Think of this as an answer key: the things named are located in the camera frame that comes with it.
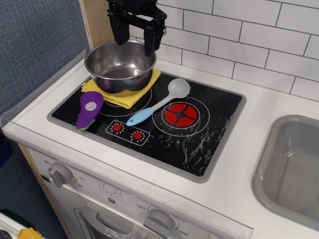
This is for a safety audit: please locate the black toy stovetop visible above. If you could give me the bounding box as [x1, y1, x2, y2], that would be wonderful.
[48, 73, 246, 183]

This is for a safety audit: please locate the stainless steel pot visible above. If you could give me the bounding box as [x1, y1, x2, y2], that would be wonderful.
[85, 40, 157, 96]

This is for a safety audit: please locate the purple toy eggplant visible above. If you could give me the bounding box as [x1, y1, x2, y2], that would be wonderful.
[75, 91, 104, 130]

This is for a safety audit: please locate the white toy oven front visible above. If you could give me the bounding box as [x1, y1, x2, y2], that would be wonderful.
[30, 150, 253, 239]

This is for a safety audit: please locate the grey oven knob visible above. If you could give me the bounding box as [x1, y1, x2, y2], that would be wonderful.
[49, 162, 73, 188]
[143, 209, 175, 239]

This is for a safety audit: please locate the grey plastic sink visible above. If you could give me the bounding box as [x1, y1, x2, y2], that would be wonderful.
[252, 115, 319, 231]

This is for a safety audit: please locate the grey spoon blue handle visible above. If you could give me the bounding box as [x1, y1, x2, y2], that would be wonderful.
[126, 78, 190, 126]

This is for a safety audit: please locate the wooden side post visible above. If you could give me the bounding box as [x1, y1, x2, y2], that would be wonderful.
[79, 0, 114, 49]

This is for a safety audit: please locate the yellow cloth on floor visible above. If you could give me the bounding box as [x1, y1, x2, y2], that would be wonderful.
[17, 228, 43, 239]

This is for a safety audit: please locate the oven door handle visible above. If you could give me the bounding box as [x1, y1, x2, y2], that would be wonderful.
[74, 207, 143, 239]

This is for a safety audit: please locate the grey right oven knob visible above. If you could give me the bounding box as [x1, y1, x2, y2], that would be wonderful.
[143, 209, 175, 239]

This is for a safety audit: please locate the yellow dish cloth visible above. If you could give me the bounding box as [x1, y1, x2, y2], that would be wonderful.
[81, 70, 161, 109]

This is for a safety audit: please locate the grey left oven knob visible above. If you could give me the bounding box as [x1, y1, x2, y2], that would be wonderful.
[49, 162, 73, 188]

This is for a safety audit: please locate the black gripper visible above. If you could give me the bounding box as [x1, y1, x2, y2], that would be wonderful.
[108, 0, 166, 56]

